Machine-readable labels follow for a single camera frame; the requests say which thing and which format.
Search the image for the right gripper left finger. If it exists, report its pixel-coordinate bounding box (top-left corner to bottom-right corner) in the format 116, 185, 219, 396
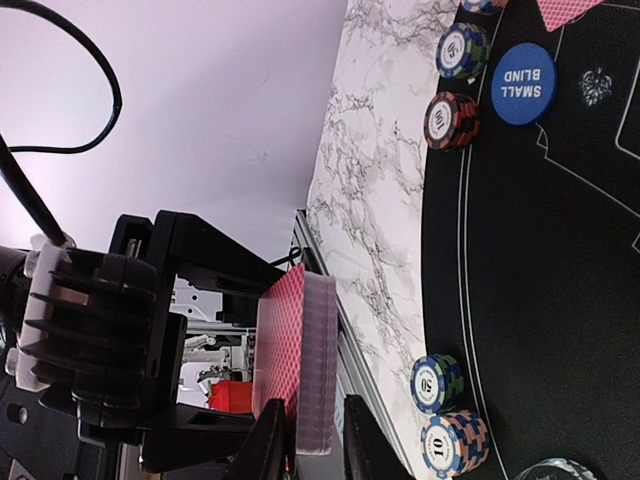
222, 399, 286, 480

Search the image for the round black poker mat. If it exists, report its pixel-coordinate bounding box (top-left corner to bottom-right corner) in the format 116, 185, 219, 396
421, 1, 639, 479

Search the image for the aluminium front rail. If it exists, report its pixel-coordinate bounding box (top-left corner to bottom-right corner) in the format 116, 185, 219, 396
291, 209, 414, 475

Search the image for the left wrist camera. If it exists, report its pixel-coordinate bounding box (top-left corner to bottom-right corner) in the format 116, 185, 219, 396
7, 245, 157, 424

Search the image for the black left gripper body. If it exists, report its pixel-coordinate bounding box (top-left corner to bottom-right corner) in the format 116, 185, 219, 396
70, 211, 282, 473

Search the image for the small green fifty chip stack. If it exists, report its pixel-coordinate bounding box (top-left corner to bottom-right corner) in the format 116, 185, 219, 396
435, 22, 491, 80

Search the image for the red playing card deck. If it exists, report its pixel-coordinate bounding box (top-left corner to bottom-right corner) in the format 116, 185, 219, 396
252, 265, 338, 456

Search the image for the small blue ten chip stack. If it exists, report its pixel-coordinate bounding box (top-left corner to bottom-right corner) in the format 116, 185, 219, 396
460, 0, 509, 15

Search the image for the blue small blind button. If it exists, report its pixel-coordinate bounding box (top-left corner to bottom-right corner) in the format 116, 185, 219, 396
491, 42, 558, 126

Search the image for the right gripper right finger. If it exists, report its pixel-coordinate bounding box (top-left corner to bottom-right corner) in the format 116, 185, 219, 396
343, 394, 414, 480

